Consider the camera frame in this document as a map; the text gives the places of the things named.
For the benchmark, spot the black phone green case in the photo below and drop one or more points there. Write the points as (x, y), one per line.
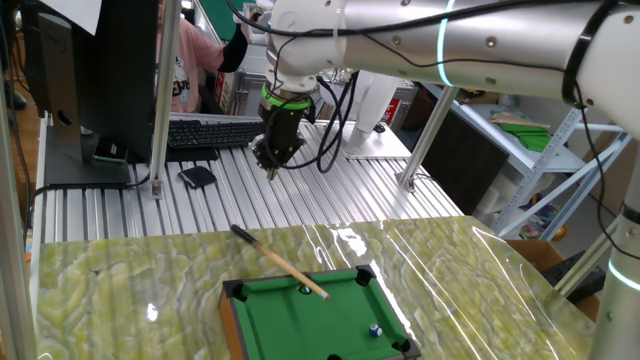
(110, 150)

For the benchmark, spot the blue ten pool ball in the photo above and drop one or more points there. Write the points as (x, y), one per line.
(375, 330)

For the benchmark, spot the brown cardboard carton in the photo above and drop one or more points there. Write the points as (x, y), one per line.
(617, 180)

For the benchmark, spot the dark panel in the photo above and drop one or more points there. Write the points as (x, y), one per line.
(465, 170)

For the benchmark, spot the white metal shelving rack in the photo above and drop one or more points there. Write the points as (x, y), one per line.
(520, 155)

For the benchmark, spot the green six pool ball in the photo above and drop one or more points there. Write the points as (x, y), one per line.
(304, 291)

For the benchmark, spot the green board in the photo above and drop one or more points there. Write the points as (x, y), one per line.
(215, 17)

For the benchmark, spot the colourful toys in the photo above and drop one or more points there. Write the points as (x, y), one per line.
(540, 220)

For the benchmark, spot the black device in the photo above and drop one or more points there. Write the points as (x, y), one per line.
(575, 277)

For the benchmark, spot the black keyboard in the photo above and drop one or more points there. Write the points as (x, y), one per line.
(215, 134)

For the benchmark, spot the mini pool table green felt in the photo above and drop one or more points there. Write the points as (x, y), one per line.
(320, 325)

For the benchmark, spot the red box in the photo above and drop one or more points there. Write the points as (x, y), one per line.
(393, 112)

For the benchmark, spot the white paper sheet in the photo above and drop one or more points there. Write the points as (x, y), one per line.
(75, 12)

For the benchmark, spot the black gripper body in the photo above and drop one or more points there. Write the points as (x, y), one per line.
(285, 130)

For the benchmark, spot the open cardboard box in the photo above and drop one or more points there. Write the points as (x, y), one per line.
(535, 255)

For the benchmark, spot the black computer monitor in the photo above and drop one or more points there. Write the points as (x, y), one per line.
(125, 75)

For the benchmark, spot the black computer mouse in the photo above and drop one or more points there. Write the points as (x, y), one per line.
(197, 176)

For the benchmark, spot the green marble pattern mat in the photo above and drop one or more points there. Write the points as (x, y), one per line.
(125, 290)

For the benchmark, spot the black sleeved forearm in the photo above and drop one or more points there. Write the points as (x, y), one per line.
(234, 52)

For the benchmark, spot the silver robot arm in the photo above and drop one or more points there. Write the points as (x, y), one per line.
(500, 45)

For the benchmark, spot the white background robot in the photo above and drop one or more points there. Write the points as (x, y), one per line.
(370, 110)

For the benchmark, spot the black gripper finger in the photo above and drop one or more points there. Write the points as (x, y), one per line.
(290, 154)
(262, 157)

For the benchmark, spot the person in pink shirt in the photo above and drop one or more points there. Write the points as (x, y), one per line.
(192, 65)

